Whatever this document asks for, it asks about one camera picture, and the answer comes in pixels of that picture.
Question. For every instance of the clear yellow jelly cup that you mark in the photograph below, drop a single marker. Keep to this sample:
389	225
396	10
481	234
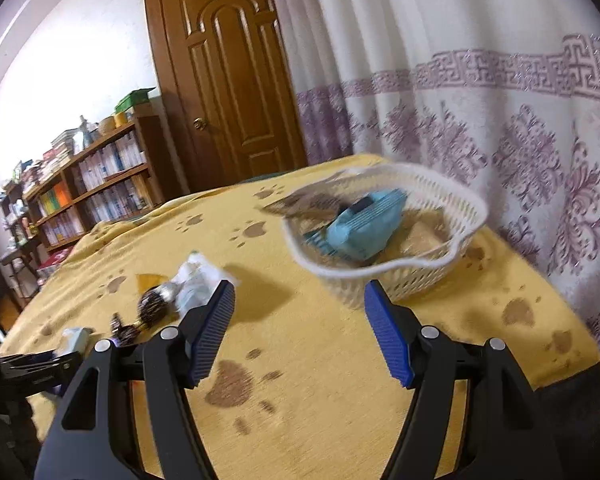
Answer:
150	281

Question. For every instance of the brown wooden door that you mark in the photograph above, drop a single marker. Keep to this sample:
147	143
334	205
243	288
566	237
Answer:
230	75

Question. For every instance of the small blue snack packet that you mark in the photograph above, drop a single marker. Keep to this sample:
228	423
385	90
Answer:
365	230

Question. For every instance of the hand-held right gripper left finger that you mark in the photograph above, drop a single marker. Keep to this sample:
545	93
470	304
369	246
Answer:
210	335

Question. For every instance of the white plastic basket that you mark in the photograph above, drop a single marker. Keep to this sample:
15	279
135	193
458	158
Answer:
430	280

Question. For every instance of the rows of shelved books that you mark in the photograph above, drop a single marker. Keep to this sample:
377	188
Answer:
110	180

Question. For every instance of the wooden bookshelf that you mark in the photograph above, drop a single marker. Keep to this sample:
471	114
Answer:
152	160

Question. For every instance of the white stick packet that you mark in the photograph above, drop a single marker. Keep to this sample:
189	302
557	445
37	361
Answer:
77	340

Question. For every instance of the brown printed snack packet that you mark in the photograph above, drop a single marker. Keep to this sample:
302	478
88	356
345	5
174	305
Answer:
305	205

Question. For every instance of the yellow pot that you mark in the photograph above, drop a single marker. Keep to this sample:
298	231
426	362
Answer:
122	119

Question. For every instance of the stack of books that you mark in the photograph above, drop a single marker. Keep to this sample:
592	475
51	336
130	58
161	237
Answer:
50	157

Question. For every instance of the woven round basket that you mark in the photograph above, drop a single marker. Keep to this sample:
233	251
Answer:
106	126

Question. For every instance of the white green snack bag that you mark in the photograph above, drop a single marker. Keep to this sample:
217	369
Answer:
200	275

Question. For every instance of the small dark shelf rack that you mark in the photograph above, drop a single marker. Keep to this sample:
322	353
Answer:
17	240

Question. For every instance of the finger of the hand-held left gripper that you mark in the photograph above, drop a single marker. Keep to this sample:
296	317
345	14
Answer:
40	367

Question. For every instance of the white purple patterned curtain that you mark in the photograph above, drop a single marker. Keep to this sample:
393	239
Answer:
455	85

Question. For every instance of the yellow paw print blanket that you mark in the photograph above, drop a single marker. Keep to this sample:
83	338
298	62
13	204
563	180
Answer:
305	400

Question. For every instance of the dark shiny candy packet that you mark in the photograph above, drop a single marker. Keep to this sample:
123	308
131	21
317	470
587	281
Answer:
125	331
155	305

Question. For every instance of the green box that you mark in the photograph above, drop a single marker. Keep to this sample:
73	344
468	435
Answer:
135	100

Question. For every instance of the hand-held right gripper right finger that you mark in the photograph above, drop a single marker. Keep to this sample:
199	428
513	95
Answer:
387	335

